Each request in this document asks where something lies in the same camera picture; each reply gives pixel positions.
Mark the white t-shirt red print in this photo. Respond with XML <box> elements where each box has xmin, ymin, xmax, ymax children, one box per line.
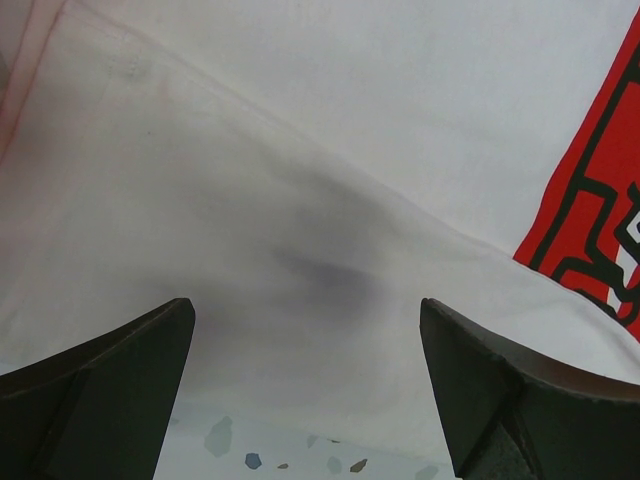
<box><xmin>1</xmin><ymin>1</ymin><xmax>639</xmax><ymax>461</ymax></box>

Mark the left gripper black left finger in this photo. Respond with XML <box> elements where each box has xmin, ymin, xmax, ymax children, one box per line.
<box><xmin>1</xmin><ymin>298</ymin><xmax>195</xmax><ymax>480</ymax></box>

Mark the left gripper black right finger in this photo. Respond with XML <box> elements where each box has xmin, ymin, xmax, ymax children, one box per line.
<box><xmin>420</xmin><ymin>299</ymin><xmax>639</xmax><ymax>479</ymax></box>

